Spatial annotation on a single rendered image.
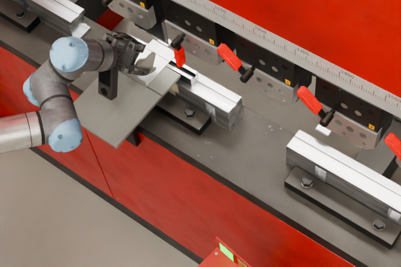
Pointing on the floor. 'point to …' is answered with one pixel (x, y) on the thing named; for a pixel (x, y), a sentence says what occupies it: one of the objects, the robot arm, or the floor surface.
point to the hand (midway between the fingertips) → (142, 65)
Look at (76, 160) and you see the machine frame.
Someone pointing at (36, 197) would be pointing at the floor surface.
